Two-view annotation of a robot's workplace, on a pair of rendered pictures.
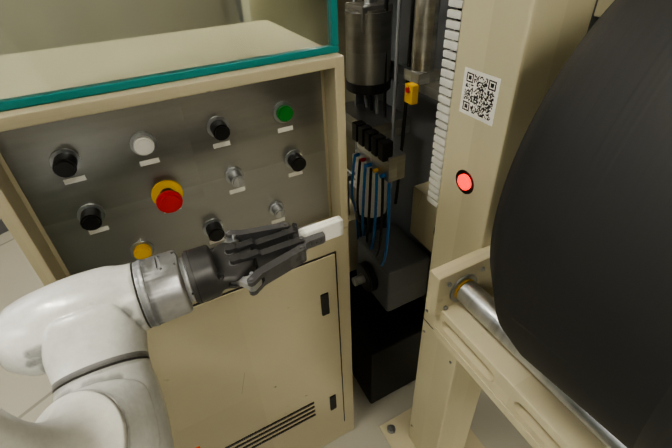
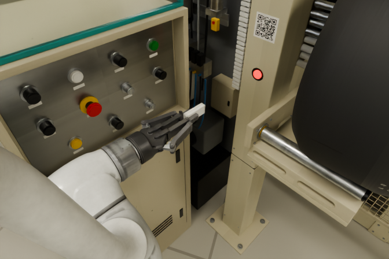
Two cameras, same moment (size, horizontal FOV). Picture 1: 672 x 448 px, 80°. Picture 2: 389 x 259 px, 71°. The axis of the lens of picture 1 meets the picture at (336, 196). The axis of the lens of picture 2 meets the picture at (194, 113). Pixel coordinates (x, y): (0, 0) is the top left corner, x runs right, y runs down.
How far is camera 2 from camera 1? 23 cm
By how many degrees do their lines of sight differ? 16
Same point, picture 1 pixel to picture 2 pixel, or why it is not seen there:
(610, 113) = (356, 43)
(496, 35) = not seen: outside the picture
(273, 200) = (147, 99)
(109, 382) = (121, 212)
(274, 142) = (147, 63)
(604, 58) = (350, 18)
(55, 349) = (83, 203)
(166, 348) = not seen: hidden behind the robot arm
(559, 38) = not seen: outside the picture
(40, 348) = not seen: hidden behind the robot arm
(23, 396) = not seen: outside the picture
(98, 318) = (101, 181)
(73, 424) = (123, 233)
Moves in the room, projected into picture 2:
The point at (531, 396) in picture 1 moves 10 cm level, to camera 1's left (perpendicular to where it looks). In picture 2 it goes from (305, 176) to (276, 184)
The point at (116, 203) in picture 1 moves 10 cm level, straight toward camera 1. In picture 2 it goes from (59, 115) to (82, 133)
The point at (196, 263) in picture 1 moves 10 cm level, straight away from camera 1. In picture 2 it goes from (140, 141) to (116, 120)
